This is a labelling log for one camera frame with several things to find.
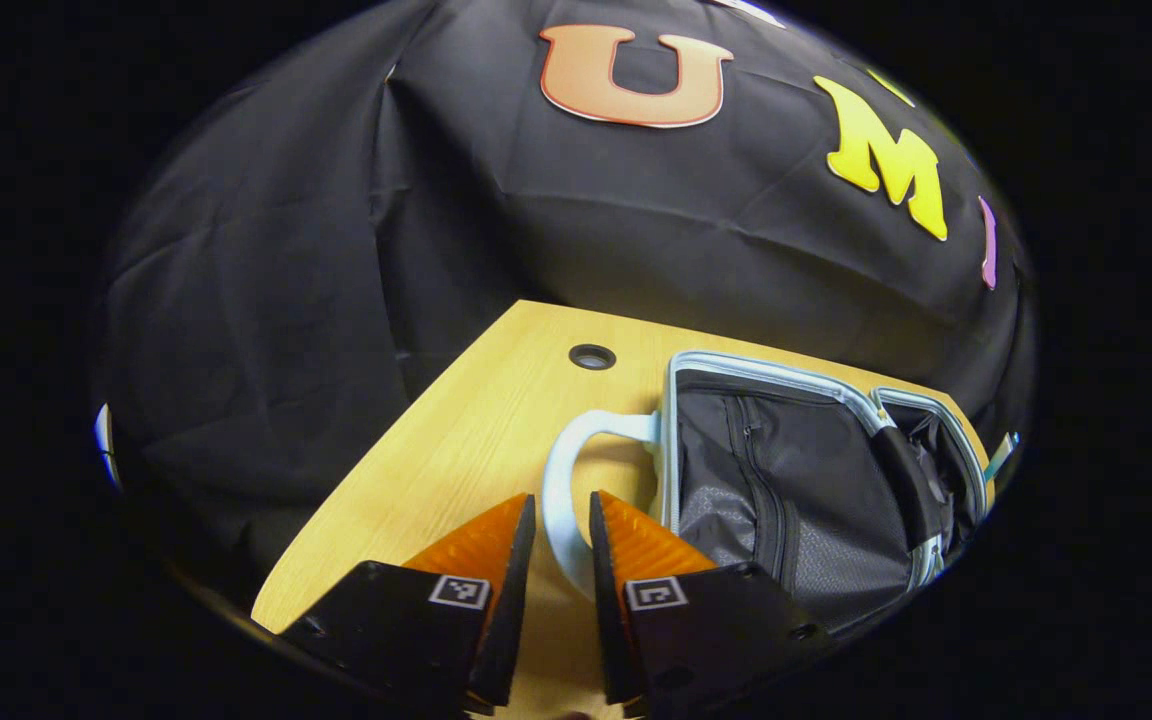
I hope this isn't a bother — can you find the blue skin care bottle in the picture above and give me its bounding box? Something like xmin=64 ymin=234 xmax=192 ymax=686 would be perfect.
xmin=983 ymin=431 xmax=1020 ymax=482

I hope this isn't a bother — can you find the black backdrop cloth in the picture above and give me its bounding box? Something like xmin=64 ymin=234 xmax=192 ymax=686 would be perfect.
xmin=96 ymin=0 xmax=1037 ymax=611

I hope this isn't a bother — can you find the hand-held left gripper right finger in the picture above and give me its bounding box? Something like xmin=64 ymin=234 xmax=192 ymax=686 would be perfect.
xmin=588 ymin=489 xmax=837 ymax=709

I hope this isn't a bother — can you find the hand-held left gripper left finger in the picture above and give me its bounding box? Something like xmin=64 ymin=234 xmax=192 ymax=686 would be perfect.
xmin=276 ymin=492 xmax=538 ymax=717

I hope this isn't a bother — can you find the light blue small suitcase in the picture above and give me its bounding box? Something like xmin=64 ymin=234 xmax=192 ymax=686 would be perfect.
xmin=541 ymin=349 xmax=995 ymax=641

